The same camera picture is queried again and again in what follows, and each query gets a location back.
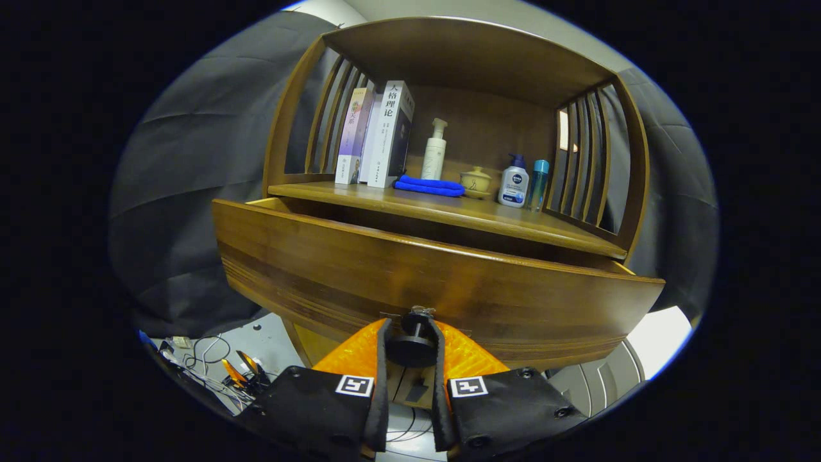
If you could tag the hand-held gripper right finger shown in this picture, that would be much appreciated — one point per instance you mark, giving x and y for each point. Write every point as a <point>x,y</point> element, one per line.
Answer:
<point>441,417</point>

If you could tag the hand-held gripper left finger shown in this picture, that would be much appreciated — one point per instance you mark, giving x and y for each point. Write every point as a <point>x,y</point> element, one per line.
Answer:
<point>378,417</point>

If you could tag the black round drawer knob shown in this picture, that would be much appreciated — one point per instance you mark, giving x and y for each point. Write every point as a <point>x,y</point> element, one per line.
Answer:
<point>410,350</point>

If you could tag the wooden drawer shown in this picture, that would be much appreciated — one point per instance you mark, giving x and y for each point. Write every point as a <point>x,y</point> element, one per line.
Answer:
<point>385,276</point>

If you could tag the wooden countertop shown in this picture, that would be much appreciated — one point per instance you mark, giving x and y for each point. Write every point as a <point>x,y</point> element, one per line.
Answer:
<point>449,215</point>

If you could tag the wooden cabinet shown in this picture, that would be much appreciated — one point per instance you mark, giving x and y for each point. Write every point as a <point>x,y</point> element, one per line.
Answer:
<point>474,58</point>

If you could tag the orange and black tool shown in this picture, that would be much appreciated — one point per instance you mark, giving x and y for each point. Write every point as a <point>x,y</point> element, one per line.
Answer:
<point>247,362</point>

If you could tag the blue folded cloth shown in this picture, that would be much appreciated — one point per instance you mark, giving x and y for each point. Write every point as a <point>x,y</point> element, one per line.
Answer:
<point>430,186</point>

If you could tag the white appliance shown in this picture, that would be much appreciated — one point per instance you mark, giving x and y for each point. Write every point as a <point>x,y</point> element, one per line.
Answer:
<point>660,340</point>

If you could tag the yellow lidded teacup with saucer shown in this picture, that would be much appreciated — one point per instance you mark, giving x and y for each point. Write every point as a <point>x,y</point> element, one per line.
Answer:
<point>476,181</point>

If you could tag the white bottle with blue pump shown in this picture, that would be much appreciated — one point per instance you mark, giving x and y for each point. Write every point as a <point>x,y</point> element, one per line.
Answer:
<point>514,186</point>

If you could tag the clear blue bottle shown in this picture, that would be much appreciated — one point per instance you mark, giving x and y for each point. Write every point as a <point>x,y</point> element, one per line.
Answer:
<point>538,186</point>

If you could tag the thin white book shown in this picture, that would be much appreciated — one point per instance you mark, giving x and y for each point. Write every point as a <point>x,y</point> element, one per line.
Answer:
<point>373,154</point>

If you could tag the white book with dark cover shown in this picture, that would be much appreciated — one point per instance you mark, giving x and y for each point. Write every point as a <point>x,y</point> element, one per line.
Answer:
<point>385,141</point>

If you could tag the purple book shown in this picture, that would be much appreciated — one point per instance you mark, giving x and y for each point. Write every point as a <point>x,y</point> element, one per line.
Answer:
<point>353,135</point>

